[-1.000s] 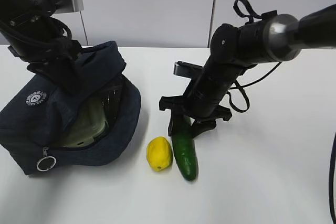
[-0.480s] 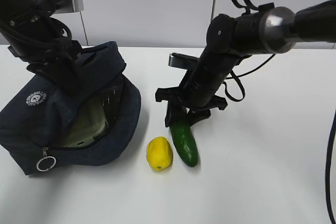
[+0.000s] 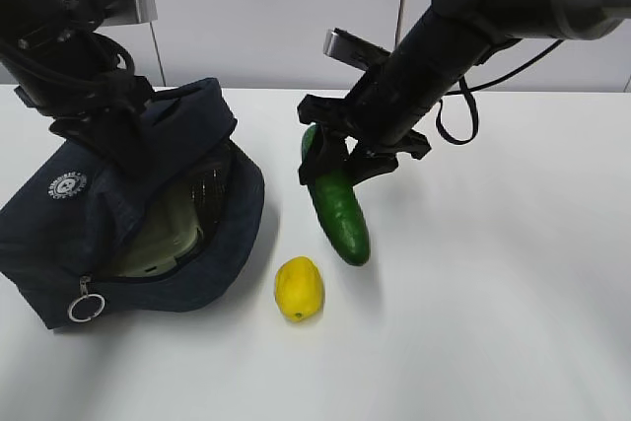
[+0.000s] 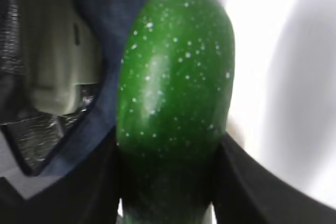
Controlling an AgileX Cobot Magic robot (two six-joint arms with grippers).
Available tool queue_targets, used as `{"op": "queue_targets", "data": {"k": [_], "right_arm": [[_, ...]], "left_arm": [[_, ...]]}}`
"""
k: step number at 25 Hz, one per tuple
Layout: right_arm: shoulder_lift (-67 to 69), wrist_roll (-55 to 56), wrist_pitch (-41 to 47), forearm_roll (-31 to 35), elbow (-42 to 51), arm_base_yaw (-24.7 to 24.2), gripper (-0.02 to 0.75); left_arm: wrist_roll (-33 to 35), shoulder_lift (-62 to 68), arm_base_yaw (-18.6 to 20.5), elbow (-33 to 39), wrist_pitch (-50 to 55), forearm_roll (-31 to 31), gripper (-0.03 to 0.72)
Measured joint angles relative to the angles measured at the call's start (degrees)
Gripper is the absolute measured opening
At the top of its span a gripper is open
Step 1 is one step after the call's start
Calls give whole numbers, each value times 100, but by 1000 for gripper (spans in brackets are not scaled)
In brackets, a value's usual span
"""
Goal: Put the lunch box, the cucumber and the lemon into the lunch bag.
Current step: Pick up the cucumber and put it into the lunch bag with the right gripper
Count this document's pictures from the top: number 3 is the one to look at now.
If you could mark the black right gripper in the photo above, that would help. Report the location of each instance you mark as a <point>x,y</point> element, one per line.
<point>324,149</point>

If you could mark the green cucumber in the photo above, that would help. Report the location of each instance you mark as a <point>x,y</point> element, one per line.
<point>339,213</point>

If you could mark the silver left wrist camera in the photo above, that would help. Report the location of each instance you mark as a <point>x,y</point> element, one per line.
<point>109,13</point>

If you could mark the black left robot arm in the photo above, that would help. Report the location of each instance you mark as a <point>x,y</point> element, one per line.
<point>84,81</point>

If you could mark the dark navy lunch bag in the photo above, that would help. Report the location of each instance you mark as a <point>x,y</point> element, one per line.
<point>62,230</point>

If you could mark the yellow lemon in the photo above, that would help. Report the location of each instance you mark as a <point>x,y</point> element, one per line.
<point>298,289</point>

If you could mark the green lidded glass container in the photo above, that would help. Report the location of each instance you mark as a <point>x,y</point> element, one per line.
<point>171,230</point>

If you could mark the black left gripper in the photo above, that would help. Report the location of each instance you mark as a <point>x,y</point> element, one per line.
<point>106,122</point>

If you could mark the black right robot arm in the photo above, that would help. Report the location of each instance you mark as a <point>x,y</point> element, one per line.
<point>453,36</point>

